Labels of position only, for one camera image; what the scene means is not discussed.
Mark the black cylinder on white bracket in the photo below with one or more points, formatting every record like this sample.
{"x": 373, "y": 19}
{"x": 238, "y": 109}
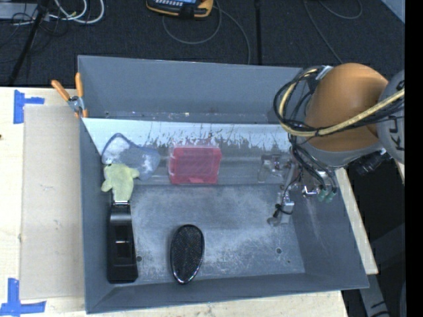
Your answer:
{"x": 367, "y": 163}

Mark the black oval mesh case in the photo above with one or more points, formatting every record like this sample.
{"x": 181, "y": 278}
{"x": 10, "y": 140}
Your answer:
{"x": 186, "y": 253}

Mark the grey metal bin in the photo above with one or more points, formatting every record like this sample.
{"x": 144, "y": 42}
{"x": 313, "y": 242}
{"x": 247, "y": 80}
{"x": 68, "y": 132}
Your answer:
{"x": 231, "y": 220}

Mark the red clear plastic box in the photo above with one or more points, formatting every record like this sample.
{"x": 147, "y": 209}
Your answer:
{"x": 194, "y": 165}

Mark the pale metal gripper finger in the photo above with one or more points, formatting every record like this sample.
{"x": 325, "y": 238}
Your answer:
{"x": 285, "y": 210}
{"x": 269, "y": 167}

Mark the pale wood flat board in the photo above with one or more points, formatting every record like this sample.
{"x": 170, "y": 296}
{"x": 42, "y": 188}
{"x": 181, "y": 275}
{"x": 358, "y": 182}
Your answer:
{"x": 49, "y": 203}

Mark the black stapler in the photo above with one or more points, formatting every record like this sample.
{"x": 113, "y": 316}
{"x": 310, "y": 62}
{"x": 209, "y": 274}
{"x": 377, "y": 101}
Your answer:
{"x": 121, "y": 246}

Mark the yellow-green cloth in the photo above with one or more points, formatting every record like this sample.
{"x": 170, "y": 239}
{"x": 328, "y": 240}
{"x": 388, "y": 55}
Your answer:
{"x": 119, "y": 180}

